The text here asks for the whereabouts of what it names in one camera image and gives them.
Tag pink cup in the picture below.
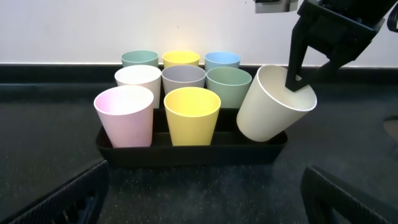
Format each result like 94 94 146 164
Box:
93 85 155 149

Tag cream cup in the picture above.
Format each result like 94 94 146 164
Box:
236 64 318 143

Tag yellow cup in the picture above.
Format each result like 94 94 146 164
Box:
164 86 222 147
162 50 201 69

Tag white cup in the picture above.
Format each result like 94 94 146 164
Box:
114 64 162 109

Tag black tray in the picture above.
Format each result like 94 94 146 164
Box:
95 107 289 167

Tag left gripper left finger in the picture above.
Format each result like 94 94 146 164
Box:
0 158 111 224

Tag steel sink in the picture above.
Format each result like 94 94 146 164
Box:
382 116 398 141

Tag blue cup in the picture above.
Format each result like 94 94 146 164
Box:
204 51 241 72

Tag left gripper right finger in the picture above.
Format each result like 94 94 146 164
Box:
300 166 398 224

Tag grey cup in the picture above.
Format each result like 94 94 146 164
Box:
161 64 207 95

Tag black cable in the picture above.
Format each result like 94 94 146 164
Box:
386 3 398 34

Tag green cup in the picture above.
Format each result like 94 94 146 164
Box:
121 50 159 68
206 67 253 109

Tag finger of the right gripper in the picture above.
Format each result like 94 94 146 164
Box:
285 23 312 93
302 58 346 84

